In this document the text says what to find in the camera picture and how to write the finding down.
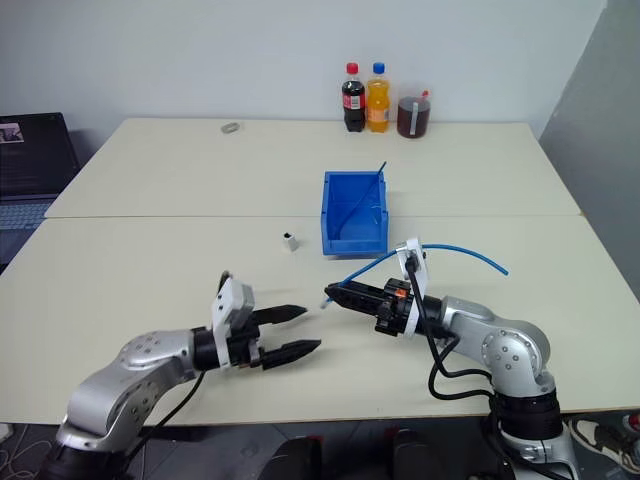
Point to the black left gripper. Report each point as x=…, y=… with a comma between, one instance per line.
x=247, y=345

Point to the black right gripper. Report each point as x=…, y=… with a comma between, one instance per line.
x=392, y=312

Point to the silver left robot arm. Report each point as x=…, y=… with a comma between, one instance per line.
x=125, y=370

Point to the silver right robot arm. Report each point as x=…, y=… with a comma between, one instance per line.
x=510, y=345

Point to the blue plastic bin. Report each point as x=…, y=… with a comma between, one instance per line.
x=350, y=247

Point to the dark rounded shape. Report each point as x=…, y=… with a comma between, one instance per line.
x=415, y=457
x=295, y=460

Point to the jar of dark liquid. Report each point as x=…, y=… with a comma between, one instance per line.
x=414, y=117

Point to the cola bottle red cap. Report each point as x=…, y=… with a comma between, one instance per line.
x=353, y=107

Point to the orange soda bottle blue cap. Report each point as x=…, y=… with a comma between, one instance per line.
x=378, y=107

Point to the white and dark sneaker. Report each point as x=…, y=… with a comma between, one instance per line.
x=600, y=440

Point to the dark laptop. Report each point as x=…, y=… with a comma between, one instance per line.
x=30, y=160

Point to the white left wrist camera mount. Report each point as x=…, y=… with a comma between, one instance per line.
x=227, y=305

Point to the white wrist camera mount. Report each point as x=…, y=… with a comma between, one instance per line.
x=417, y=272
x=227, y=305

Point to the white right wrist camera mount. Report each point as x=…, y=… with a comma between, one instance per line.
x=417, y=272

